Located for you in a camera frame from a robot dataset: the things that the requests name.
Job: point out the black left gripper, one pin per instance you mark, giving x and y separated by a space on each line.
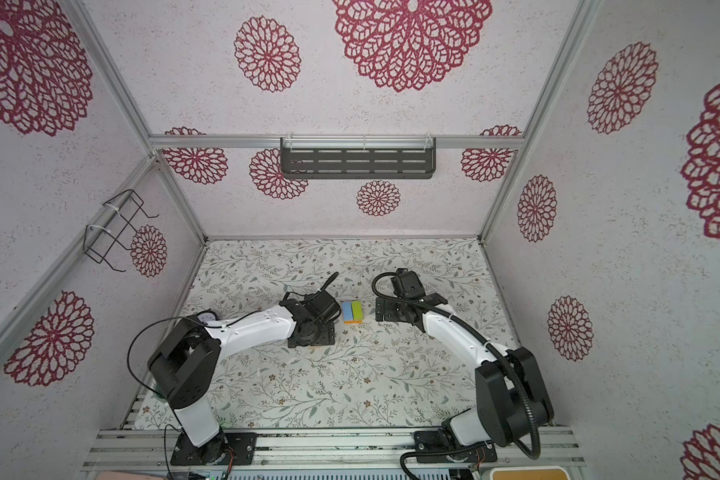
328 336

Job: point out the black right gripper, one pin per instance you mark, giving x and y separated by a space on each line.
389 308

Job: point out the light blue wood block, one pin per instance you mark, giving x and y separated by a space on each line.
347 312

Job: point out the lime green wood block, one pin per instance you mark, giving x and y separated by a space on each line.
357 311

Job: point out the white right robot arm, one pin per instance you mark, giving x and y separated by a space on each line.
512 402

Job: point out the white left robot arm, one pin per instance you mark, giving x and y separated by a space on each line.
184 364

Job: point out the small black alarm clock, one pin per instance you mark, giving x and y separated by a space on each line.
207 316

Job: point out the orange topped white box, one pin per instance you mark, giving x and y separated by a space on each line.
529 473

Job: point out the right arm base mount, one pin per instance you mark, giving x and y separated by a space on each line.
448 444

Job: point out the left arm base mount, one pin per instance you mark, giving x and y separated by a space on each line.
222 449

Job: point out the dark grey wall shelf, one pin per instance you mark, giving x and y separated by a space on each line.
363 159

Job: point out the black wire wall rack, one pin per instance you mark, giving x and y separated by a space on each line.
99 239

